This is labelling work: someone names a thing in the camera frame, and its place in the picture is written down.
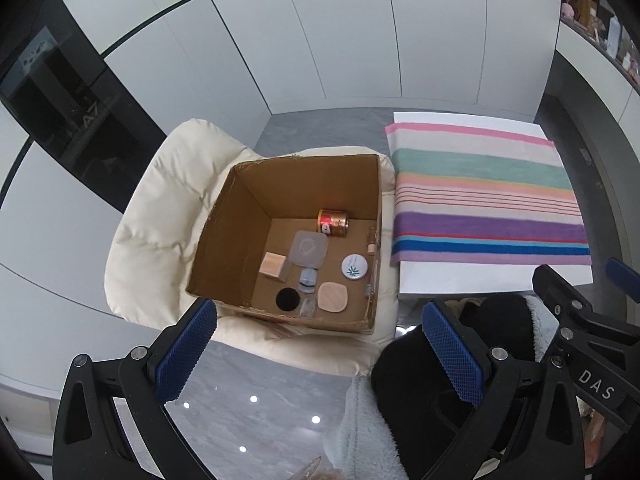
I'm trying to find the red gold tin can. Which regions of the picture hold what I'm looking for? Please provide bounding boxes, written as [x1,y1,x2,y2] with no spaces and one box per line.
[317,208,349,237]

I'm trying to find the grey fleece blanket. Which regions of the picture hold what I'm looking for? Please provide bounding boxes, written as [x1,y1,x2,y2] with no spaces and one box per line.
[324,296,559,479]

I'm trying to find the translucent square container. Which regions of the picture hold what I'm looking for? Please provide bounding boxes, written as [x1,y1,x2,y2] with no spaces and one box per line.
[288,231,329,269]

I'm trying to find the orange beige cube box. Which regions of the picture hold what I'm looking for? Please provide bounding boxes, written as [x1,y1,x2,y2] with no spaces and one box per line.
[259,252,290,282]

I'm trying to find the white round compact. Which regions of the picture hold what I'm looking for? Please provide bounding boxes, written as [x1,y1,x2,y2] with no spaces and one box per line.
[341,254,369,281]

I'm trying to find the black trousers legs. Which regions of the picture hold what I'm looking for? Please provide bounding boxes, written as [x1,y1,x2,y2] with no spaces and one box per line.
[371,294,535,479]

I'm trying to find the striped colourful cloth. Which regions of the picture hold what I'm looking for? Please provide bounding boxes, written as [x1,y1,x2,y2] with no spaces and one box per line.
[385,122,591,266]

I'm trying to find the white tall bottle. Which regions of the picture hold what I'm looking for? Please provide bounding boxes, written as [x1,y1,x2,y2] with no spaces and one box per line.
[606,15,622,58]

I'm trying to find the small peach clear bottle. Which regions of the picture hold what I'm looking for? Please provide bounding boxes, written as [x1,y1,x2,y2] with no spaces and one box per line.
[367,226,378,256]

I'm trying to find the brown cardboard box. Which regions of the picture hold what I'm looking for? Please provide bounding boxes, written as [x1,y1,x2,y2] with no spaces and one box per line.
[186,154,382,334]

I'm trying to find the beige makeup sponge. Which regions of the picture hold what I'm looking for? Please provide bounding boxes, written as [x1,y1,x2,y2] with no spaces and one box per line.
[317,282,348,313]

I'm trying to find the black glass panel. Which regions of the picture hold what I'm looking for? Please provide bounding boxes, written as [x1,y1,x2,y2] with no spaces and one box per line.
[1,0,165,211]

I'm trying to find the black round puff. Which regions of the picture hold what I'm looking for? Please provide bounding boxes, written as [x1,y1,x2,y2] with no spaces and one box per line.
[276,287,300,312]

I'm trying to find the light blue round case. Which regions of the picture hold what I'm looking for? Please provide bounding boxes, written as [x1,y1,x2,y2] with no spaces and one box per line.
[297,268,318,294]

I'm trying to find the cream padded chair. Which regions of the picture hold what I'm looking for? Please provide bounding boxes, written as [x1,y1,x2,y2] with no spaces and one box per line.
[104,119,398,377]

